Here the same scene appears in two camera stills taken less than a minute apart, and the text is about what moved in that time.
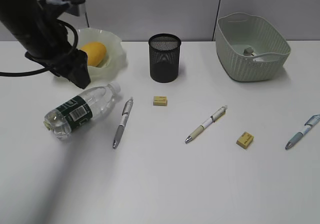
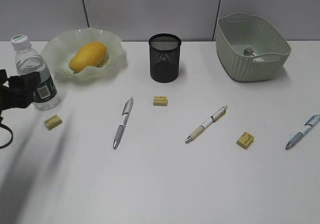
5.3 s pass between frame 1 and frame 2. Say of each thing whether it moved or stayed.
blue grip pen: stayed
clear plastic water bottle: moved
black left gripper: moved
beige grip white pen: stayed
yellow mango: stayed
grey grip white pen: stayed
